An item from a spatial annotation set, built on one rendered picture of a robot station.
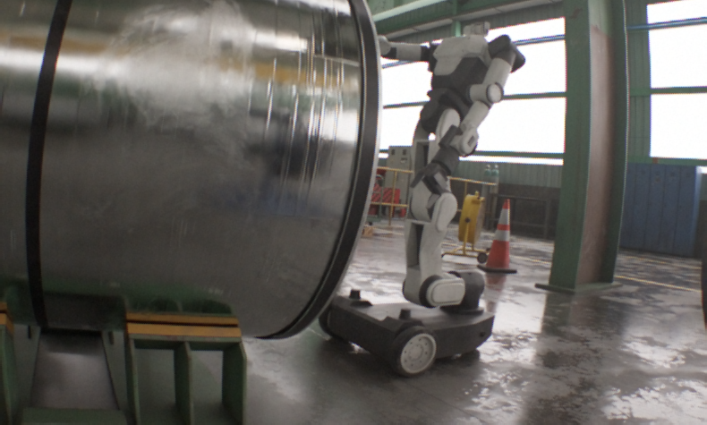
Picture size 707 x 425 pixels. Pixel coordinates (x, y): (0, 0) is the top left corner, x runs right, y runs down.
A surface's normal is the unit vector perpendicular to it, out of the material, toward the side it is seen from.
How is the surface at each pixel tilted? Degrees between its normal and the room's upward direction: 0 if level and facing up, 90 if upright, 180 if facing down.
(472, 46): 69
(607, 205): 90
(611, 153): 90
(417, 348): 90
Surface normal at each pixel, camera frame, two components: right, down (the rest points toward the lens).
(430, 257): 0.53, 0.07
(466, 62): -0.13, -0.16
